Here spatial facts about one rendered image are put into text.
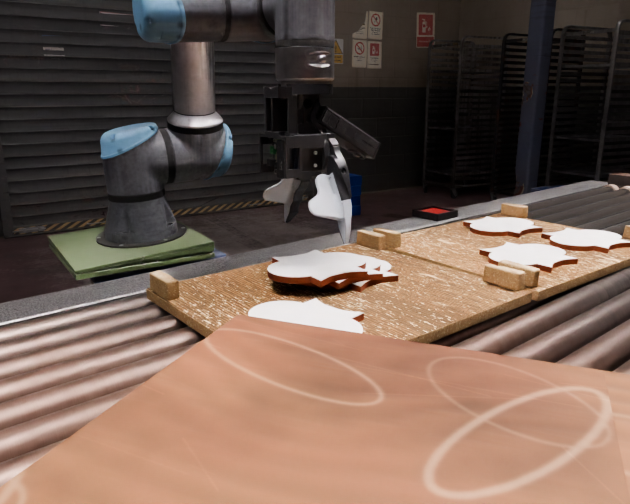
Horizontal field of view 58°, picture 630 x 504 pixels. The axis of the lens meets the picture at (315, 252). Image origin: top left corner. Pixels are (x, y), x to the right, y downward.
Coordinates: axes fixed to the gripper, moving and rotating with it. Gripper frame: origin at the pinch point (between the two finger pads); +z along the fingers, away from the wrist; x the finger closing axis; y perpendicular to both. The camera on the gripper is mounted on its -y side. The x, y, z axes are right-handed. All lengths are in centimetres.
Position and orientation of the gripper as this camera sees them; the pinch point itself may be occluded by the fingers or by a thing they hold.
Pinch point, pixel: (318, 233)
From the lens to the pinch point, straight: 80.2
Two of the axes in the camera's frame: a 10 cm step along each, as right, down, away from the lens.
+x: 5.5, 2.3, -8.1
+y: -8.4, 1.5, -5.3
